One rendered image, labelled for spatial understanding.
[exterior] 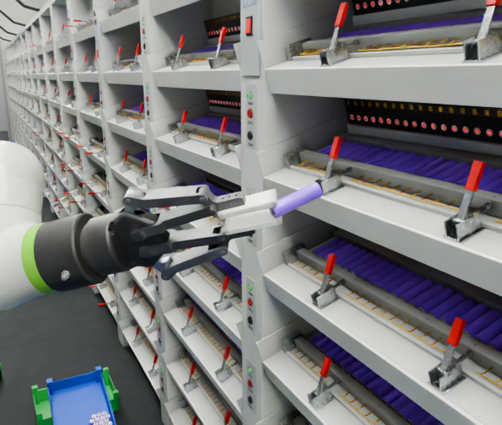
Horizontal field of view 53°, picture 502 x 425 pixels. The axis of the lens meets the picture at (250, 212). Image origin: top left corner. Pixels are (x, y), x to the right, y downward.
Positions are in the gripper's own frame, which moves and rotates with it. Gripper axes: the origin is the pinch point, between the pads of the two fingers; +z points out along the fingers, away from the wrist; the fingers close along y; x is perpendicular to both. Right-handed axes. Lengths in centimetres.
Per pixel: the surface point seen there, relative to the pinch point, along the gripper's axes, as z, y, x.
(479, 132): 31.5, 6.7, -19.0
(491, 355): 24.4, 25.6, 4.6
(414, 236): 18.4, 10.4, -2.8
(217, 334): -35, 71, -56
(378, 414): 8.2, 47.0, -4.5
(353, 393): 4.6, 47.5, -9.8
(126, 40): -65, 2, -165
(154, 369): -80, 114, -87
